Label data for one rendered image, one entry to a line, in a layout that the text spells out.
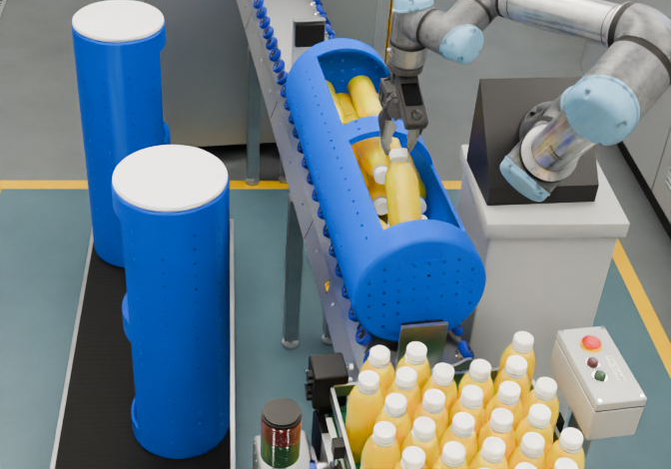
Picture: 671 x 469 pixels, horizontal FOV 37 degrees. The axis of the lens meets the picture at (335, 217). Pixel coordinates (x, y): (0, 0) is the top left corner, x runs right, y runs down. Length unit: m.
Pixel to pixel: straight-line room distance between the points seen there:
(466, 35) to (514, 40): 3.74
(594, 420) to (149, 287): 1.15
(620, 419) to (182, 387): 1.25
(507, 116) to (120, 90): 1.36
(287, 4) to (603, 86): 2.09
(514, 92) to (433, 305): 0.53
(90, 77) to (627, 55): 1.93
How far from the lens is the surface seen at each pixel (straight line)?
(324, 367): 2.04
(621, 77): 1.68
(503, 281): 2.35
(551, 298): 2.42
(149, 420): 2.91
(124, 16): 3.26
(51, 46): 5.39
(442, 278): 2.08
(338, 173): 2.26
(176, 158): 2.56
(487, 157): 2.26
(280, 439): 1.61
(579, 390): 2.00
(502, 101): 2.30
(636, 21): 1.76
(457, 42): 1.92
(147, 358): 2.73
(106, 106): 3.24
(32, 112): 4.83
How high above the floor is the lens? 2.45
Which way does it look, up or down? 37 degrees down
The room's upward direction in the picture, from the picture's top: 4 degrees clockwise
